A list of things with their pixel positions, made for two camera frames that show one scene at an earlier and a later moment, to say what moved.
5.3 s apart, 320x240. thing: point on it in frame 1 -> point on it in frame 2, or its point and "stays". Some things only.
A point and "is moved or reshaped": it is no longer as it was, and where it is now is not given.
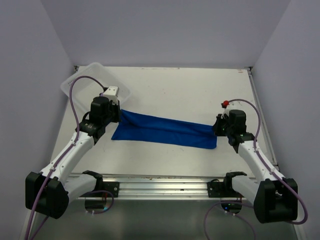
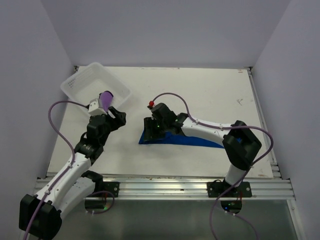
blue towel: [136, 128] is moved or reshaped
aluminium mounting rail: [163, 187] stays
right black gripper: [220, 119] -> [149, 132]
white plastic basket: [96, 81] stays
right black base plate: [215, 189] stays
